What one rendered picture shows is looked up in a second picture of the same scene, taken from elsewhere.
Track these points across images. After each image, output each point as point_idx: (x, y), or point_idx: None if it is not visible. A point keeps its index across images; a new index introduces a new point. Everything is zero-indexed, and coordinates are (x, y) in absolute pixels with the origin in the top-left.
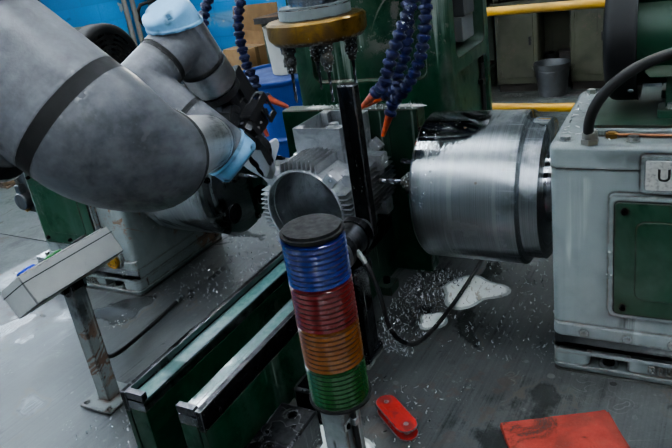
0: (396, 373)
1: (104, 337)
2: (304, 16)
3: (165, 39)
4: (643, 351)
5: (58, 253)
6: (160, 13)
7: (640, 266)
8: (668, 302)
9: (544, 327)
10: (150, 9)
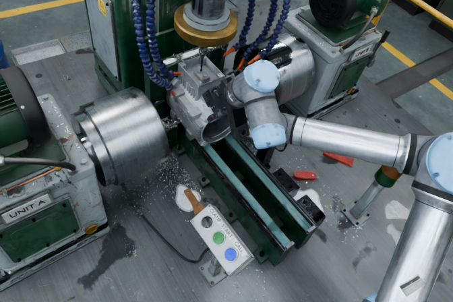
0: (277, 162)
1: (144, 263)
2: (224, 25)
3: (273, 91)
4: (327, 105)
5: (232, 232)
6: (272, 78)
7: (340, 83)
8: (342, 89)
9: (282, 112)
10: (261, 77)
